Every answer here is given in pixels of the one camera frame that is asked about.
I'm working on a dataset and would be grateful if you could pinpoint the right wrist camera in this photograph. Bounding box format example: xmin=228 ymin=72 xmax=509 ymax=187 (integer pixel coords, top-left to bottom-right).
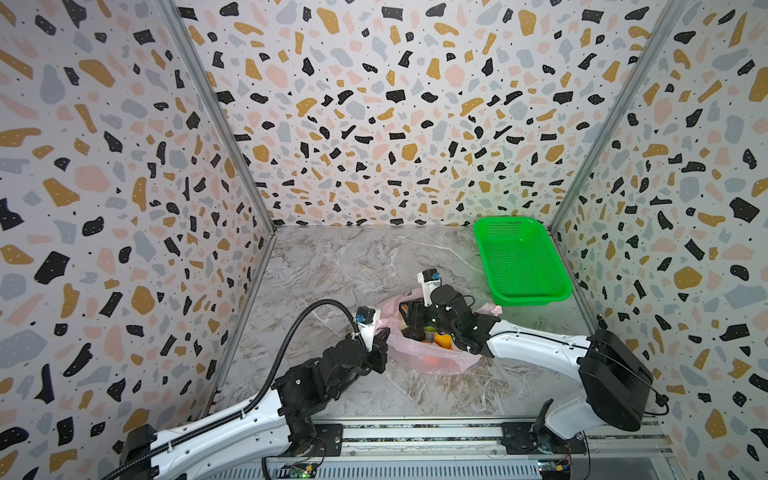
xmin=417 ymin=268 xmax=442 ymax=307

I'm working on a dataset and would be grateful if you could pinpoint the left corner aluminium post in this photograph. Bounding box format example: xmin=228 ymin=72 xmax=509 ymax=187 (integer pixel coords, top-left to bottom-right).
xmin=157 ymin=0 xmax=277 ymax=232

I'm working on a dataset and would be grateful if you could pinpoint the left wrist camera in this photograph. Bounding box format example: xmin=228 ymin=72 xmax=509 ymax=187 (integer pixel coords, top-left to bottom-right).
xmin=355 ymin=306 xmax=381 ymax=351

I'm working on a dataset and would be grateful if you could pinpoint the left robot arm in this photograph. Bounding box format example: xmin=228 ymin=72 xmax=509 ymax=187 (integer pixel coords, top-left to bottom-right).
xmin=106 ymin=328 xmax=390 ymax=479

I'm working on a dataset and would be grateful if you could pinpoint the corner aluminium post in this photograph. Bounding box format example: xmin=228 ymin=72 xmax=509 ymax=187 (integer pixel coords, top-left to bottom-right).
xmin=157 ymin=0 xmax=277 ymax=232
xmin=548 ymin=0 xmax=688 ymax=234

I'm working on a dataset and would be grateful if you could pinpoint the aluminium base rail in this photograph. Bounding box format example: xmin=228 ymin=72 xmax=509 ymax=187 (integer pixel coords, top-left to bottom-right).
xmin=164 ymin=416 xmax=676 ymax=480

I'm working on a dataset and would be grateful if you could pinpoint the pink plastic bag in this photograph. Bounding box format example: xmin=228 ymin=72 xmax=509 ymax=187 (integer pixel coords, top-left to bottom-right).
xmin=377 ymin=293 xmax=502 ymax=375

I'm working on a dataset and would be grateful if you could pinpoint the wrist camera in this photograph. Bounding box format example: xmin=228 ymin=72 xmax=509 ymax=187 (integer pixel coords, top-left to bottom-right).
xmin=417 ymin=268 xmax=442 ymax=307
xmin=355 ymin=306 xmax=381 ymax=351

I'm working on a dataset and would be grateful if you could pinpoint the green plastic basket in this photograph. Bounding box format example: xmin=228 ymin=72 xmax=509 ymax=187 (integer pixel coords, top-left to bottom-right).
xmin=473 ymin=217 xmax=572 ymax=307

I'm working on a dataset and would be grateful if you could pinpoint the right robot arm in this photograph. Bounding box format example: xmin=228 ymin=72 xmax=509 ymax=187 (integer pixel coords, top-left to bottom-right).
xmin=396 ymin=284 xmax=669 ymax=450

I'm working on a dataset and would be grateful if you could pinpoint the right corner aluminium post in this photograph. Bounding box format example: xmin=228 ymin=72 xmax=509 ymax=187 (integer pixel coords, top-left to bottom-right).
xmin=548 ymin=0 xmax=688 ymax=234

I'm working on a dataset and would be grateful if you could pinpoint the black corrugated cable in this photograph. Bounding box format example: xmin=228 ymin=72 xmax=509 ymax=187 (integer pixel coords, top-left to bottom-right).
xmin=110 ymin=298 xmax=361 ymax=480

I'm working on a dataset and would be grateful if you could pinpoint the yellow red mango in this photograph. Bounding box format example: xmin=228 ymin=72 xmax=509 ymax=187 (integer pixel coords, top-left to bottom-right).
xmin=433 ymin=333 xmax=453 ymax=350

